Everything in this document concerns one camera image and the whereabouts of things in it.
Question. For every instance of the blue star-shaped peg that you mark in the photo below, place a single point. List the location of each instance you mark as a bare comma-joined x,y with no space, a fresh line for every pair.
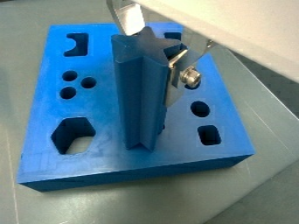
140,59

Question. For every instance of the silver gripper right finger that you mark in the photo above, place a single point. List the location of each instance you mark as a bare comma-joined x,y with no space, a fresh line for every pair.
183,73

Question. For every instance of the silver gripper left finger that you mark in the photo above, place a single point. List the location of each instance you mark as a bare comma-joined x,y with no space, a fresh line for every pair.
127,15

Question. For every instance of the blue shape-sorting board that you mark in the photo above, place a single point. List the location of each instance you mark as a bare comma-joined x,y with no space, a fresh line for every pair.
72,146

